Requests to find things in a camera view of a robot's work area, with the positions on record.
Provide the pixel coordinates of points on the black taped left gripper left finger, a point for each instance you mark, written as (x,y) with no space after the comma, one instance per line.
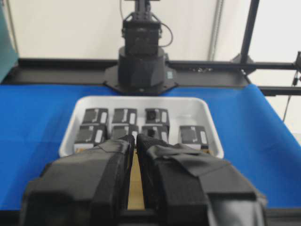
(89,188)

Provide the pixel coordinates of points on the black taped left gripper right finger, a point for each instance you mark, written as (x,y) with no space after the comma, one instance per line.
(188,187)

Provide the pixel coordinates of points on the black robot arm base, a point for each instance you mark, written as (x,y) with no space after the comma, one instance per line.
(141,68)

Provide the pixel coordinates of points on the brown cardboard box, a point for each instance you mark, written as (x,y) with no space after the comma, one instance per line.
(135,198)

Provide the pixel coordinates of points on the black small box front right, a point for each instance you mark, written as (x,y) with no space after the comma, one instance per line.
(194,137)

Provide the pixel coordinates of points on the black small box front left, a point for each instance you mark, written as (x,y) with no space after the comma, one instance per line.
(89,136)

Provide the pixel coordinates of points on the black small box front centre-right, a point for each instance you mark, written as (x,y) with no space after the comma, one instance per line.
(157,132)

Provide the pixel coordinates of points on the black small box front middle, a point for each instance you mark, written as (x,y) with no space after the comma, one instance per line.
(123,130)

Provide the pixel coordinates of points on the black small box back left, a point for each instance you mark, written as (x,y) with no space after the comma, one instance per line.
(96,116)

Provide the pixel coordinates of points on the black small box back right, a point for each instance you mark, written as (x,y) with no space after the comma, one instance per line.
(157,116)

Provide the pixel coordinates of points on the black small box back middle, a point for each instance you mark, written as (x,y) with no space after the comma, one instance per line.
(126,116)

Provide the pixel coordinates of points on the white plastic tray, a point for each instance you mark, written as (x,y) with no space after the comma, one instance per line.
(182,111)

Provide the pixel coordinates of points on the blue table cloth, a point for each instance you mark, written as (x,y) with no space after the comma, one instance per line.
(34,118)

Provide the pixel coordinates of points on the teal curtain panel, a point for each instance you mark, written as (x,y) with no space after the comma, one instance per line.
(8,56)

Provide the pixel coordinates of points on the black aluminium frame rail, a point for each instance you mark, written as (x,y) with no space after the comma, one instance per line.
(205,74)

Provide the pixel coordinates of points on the black vertical frame post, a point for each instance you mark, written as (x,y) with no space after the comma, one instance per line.
(242,57)

